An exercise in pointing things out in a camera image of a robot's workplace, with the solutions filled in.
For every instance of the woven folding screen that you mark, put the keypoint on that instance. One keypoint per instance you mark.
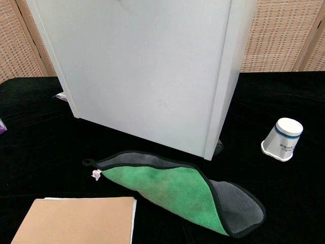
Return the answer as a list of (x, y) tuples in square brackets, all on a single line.
[(15, 38), (276, 35)]

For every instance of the black tablecloth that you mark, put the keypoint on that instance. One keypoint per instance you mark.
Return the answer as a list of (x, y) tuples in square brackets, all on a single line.
[(38, 152)]

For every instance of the white cabinet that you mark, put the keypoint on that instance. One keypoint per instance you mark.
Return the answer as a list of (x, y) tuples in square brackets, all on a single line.
[(139, 63)]

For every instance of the small white-capped bottle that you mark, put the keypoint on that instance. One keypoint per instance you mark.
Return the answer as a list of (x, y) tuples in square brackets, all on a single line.
[(281, 142)]

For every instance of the small white purple packet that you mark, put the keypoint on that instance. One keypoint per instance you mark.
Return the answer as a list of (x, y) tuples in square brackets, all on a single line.
[(60, 96)]

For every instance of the blue purple tissue pack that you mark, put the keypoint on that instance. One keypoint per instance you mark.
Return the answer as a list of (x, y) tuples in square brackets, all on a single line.
[(2, 127)]

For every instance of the brown cover notebook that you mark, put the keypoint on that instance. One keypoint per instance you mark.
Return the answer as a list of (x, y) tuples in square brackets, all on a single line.
[(76, 221)]

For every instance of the green and grey cloth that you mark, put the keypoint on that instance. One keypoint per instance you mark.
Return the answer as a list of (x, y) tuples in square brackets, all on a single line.
[(165, 185)]

